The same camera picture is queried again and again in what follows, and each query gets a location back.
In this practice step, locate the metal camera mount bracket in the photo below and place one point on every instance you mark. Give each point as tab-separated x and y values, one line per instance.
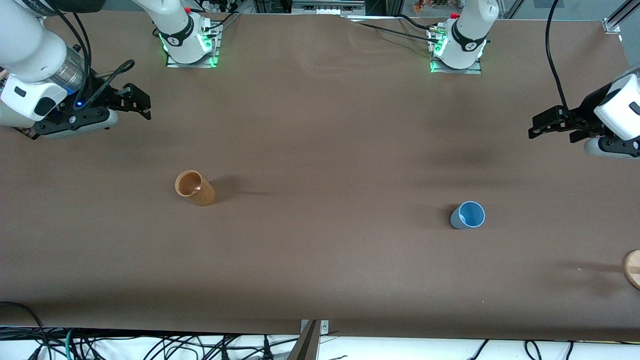
325	327

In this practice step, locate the power strip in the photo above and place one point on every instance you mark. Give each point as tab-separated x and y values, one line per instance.
215	6

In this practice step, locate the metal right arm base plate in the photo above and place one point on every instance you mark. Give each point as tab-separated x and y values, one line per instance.
195	65

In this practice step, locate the round wooden disc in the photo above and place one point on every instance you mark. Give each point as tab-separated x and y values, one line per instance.
634	270

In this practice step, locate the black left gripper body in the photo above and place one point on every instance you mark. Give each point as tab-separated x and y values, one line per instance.
581	117

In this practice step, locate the aluminium frame profile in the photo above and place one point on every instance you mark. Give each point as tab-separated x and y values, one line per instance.
612	25

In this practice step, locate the orange background clutter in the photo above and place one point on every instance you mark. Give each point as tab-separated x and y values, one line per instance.
425	6

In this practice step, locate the silver equipment box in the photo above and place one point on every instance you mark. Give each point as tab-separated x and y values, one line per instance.
325	7

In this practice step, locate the bamboo cylinder cup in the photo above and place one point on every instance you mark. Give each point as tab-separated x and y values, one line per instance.
205	196

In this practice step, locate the blue cup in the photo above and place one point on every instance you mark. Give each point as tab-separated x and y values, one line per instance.
470	215

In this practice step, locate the dark camera mount pole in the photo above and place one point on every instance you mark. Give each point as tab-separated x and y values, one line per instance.
306	345

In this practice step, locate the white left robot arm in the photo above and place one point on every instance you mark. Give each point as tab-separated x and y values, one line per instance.
462	40

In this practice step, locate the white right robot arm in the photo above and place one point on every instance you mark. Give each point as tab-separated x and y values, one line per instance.
30	45

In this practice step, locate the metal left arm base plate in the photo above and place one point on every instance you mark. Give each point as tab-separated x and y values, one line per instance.
455	71

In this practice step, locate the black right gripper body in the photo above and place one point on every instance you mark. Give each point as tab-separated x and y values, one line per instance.
101	98

